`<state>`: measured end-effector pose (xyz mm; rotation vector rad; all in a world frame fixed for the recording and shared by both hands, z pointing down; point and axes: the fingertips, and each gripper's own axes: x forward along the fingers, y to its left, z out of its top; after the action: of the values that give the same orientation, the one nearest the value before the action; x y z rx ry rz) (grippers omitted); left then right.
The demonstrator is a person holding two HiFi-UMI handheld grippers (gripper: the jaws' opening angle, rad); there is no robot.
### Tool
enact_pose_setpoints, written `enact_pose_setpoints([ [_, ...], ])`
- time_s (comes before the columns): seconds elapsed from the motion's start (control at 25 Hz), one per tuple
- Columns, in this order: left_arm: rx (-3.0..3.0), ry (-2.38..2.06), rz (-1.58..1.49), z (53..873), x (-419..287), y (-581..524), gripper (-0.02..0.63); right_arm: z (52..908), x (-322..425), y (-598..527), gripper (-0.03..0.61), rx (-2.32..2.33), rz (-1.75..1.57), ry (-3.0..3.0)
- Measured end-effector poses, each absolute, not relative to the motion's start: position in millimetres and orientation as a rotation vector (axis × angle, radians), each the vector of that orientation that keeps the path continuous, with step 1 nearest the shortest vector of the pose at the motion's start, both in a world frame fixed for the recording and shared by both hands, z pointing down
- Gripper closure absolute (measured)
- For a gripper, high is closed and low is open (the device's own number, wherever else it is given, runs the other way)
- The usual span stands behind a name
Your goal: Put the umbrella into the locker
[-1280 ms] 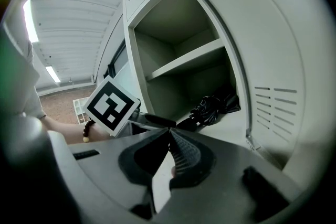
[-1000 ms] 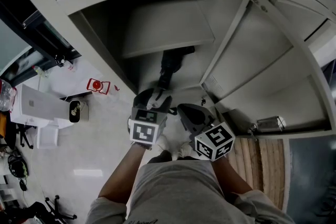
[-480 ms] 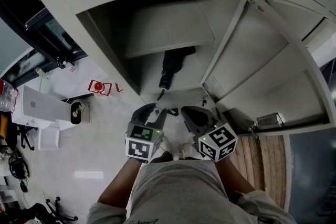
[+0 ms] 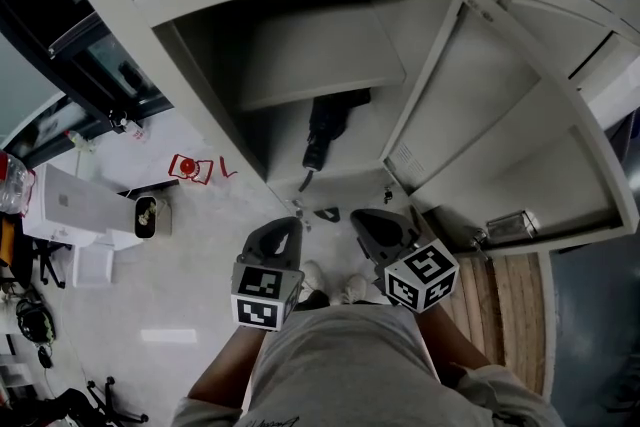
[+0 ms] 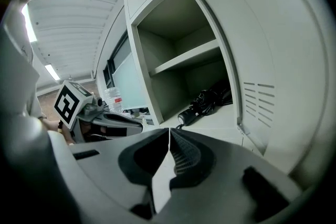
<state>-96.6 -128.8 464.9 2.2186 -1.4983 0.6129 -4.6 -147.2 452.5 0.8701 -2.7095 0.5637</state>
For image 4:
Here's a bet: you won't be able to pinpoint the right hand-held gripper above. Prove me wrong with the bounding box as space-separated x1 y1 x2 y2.
349 209 460 315

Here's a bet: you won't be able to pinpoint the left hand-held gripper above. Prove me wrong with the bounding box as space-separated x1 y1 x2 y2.
230 217 305 332

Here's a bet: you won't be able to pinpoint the black garment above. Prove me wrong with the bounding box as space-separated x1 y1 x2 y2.
298 87 372 194

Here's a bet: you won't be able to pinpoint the person's right forearm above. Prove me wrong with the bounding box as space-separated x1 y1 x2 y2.
417 304 491 371

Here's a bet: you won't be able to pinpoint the person's left forearm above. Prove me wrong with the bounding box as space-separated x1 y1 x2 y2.
185 327 266 411

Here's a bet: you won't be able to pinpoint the person's left white shoe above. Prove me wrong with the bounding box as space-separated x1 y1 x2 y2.
299 259 325 304

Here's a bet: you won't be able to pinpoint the person's white shoe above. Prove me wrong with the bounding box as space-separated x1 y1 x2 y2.
341 273 370 305
299 259 325 304

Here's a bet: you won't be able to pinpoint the person's black trousers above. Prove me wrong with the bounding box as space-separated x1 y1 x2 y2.
294 289 331 312

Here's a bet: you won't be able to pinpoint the person's right white shoe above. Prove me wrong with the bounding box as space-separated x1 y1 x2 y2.
341 273 370 305

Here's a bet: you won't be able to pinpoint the person's grey shirt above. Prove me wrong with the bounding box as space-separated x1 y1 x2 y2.
172 304 566 427

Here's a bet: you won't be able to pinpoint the small beige trash bin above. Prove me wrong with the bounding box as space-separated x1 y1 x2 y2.
133 195 173 240

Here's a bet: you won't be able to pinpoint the wooden slat pallet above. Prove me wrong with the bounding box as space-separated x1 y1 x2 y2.
439 252 546 396

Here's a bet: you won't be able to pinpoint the white low platform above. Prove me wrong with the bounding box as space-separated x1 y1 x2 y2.
47 114 211 196

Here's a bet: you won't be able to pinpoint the bottle with red label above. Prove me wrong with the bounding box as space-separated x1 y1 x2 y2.
119 119 151 145

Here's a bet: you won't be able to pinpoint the small white box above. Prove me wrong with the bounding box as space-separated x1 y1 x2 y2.
72 242 115 289

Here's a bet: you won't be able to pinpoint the large white box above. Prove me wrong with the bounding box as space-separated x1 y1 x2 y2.
22 163 139 246

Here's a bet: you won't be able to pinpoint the clear spray bottle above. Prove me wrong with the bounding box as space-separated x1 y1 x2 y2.
63 129 96 154

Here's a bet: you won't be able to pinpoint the black wheeled chair base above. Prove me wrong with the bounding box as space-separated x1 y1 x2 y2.
0 375 151 427

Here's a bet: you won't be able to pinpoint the black and orange office chair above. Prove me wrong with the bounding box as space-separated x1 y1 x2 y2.
0 214 69 289

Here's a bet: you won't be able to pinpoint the pack of clear bottles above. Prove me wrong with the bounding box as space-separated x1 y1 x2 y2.
0 149 36 216

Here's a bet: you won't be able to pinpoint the black glass cabinet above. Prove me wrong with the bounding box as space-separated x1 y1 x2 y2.
0 0 174 171

